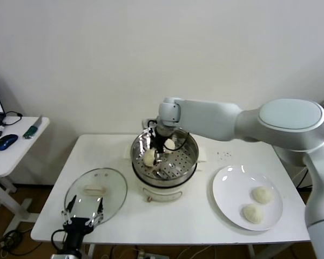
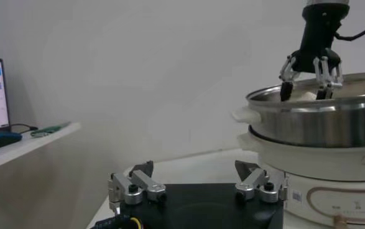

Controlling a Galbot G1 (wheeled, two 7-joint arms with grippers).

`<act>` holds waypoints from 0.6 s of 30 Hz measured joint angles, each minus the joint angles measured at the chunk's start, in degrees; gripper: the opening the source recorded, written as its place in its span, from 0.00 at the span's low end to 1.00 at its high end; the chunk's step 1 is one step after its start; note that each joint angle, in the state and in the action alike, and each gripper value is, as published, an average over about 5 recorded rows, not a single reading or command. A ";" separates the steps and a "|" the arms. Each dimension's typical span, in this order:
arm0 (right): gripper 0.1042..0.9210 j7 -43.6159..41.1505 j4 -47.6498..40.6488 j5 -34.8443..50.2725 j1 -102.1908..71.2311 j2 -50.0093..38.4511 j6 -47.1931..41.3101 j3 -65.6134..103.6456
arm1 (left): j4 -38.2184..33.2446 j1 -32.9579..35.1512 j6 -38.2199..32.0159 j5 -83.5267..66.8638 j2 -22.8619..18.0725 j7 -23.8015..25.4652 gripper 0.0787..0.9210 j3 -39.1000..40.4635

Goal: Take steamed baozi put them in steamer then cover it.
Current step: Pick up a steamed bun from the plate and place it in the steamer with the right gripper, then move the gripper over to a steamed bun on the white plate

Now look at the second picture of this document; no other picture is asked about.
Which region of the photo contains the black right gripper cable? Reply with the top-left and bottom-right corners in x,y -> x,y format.
334,17 -> 365,42

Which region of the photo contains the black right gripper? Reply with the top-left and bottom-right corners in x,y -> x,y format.
278,3 -> 351,103

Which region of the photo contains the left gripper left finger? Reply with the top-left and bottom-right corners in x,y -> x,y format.
107,160 -> 168,215

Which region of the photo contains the stainless perforated steamer basket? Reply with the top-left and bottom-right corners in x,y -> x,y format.
231,71 -> 365,149

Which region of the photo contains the black laptop cable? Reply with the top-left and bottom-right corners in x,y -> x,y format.
9,123 -> 39,134

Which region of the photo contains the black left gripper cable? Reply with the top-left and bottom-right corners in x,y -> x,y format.
90,214 -> 144,229

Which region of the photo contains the green handled knife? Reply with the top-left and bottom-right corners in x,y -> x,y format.
30,121 -> 73,138

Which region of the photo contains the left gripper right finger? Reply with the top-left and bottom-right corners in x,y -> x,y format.
234,160 -> 289,205

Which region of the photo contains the white side desk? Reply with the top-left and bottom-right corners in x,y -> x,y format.
0,121 -> 82,175

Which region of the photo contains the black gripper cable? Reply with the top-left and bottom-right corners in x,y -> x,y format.
334,17 -> 365,42
90,214 -> 144,229

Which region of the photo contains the white electric cooker pot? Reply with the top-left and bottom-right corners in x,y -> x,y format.
236,132 -> 365,229

